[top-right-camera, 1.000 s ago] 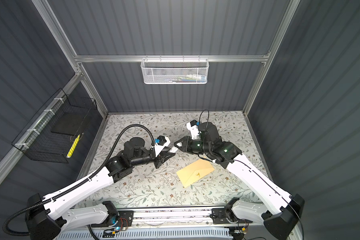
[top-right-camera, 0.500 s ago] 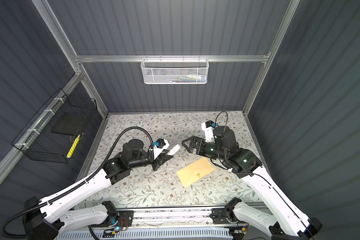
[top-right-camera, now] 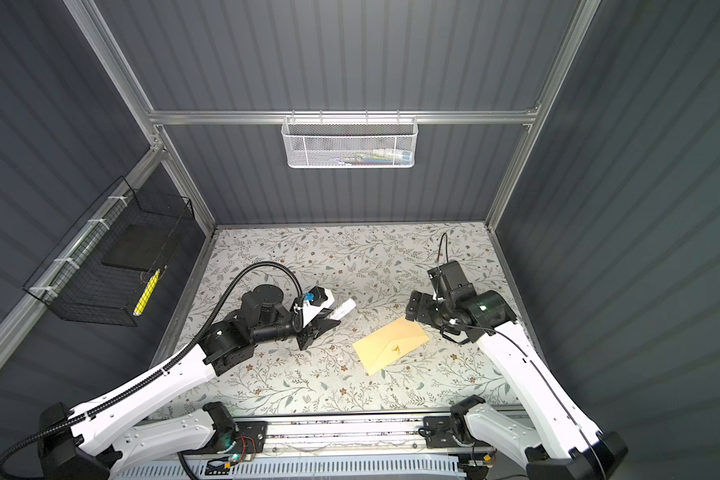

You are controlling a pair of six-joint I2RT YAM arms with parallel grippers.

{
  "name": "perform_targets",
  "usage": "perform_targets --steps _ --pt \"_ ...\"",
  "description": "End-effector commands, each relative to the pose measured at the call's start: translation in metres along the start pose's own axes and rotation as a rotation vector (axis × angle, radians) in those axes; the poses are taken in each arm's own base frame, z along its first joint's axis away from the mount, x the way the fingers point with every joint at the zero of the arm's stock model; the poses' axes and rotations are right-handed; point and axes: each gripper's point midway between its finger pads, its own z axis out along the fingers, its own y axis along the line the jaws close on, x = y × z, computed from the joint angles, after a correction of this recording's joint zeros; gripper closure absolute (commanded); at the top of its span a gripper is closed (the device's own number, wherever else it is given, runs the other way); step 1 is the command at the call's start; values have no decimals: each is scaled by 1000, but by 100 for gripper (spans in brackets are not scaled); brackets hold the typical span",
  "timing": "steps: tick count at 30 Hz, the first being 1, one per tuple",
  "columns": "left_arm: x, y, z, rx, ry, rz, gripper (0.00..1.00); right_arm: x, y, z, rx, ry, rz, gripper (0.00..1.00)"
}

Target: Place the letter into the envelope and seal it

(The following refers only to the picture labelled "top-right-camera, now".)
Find white glue stick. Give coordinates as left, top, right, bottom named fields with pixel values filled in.
left=328, top=298, right=356, bottom=321

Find tan paper envelope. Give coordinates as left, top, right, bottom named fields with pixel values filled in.
left=353, top=317, right=430, bottom=375

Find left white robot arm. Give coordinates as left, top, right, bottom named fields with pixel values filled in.
left=38, top=284, right=356, bottom=479

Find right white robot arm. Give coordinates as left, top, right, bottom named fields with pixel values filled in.
left=405, top=261, right=628, bottom=479

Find floral table mat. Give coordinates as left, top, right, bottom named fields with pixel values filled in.
left=156, top=223, right=517, bottom=419

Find yellow marker pen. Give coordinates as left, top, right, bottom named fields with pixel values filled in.
left=132, top=269, right=162, bottom=317

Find black foam pad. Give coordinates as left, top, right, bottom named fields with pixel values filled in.
left=102, top=224, right=181, bottom=272

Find pens in white basket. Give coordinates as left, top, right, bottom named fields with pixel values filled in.
left=333, top=148, right=414, bottom=168

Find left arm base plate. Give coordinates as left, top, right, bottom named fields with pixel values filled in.
left=184, top=421, right=269, bottom=455

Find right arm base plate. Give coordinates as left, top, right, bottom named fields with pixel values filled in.
left=417, top=415, right=475, bottom=449

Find white vented cable tray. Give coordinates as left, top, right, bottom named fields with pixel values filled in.
left=118, top=454, right=467, bottom=479

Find black wire basket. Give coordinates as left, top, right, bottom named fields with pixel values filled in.
left=24, top=181, right=195, bottom=327

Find white wire mesh basket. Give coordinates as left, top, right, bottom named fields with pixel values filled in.
left=281, top=118, right=419, bottom=169

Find black corrugated cable conduit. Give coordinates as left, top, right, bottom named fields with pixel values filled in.
left=0, top=260, right=304, bottom=480

